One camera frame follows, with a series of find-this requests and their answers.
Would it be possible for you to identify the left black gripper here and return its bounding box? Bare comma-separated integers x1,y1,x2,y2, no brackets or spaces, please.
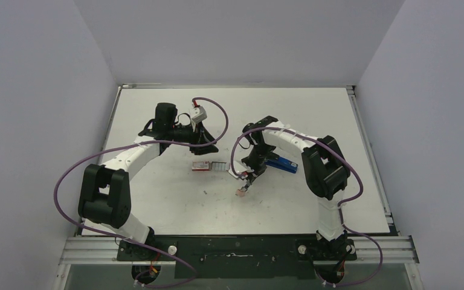
169,119,219,154

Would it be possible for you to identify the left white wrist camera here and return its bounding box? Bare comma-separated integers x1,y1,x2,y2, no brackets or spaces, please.
189,106,207,132

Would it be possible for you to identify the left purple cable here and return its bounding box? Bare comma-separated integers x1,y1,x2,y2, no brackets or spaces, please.
53,97,230,290

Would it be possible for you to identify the aluminium frame rail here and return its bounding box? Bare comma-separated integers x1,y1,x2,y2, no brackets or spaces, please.
59,236,419,265

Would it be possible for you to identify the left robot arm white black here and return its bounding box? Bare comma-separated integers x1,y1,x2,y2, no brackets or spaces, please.
78,103,219,260

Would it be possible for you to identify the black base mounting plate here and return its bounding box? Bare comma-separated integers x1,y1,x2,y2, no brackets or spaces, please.
117,234,357,279

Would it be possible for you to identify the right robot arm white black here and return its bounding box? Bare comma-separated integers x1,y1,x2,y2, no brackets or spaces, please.
231,116,351,259

